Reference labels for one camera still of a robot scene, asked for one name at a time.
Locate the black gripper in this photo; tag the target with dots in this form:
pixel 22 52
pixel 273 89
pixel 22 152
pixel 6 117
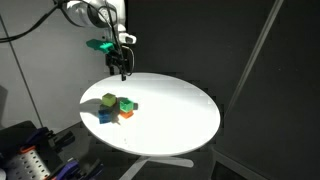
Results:
pixel 123 61

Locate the dark green toy block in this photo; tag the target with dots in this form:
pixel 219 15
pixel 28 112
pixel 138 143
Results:
pixel 126 105

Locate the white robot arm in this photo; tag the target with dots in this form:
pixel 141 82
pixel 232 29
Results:
pixel 110 16

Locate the lime green toy block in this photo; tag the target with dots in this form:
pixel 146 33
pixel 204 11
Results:
pixel 108 99

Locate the grey toy block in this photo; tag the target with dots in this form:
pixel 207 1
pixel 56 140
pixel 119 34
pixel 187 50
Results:
pixel 104 107

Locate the orange toy block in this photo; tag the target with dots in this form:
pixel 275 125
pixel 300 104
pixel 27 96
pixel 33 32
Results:
pixel 126 115

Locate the blue toy block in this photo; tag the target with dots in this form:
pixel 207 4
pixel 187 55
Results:
pixel 104 116

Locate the round white table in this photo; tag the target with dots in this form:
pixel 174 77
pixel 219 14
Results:
pixel 172 116

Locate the purple clamp with orange tip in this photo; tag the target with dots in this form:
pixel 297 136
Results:
pixel 35 138

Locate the purple black clamp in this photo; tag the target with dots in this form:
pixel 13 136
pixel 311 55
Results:
pixel 72 171

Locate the perforated metal board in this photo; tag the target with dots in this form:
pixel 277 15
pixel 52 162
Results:
pixel 24 164

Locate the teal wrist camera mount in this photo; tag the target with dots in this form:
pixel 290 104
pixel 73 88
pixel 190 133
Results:
pixel 99 45

